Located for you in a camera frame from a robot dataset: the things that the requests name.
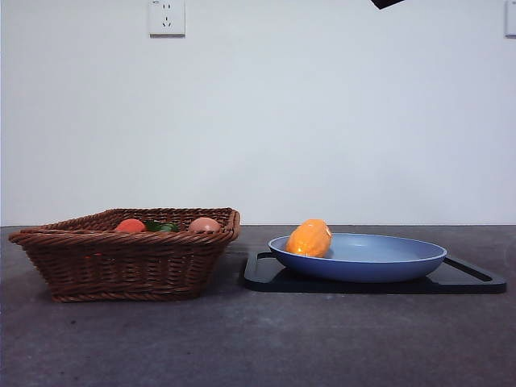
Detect orange yellow corn cob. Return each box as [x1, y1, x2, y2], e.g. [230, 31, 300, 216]
[285, 218, 334, 258]

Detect blue round plate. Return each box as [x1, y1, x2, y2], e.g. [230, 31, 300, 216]
[268, 232, 448, 284]

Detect brown wicker basket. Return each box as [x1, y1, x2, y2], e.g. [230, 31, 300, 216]
[8, 207, 242, 303]

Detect pinkish brown egg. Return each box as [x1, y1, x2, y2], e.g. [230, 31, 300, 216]
[188, 217, 222, 234]

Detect black rectangular tray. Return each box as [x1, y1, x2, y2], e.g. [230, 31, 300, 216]
[243, 252, 508, 294]

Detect green pepper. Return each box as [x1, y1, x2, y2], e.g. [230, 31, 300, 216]
[144, 220, 181, 233]

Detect red tomato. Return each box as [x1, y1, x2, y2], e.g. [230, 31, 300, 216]
[115, 218, 147, 233]

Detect white wall switch plate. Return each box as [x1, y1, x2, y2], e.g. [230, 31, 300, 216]
[504, 0, 516, 40]

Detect white wall power socket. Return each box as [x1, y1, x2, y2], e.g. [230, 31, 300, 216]
[148, 0, 186, 40]

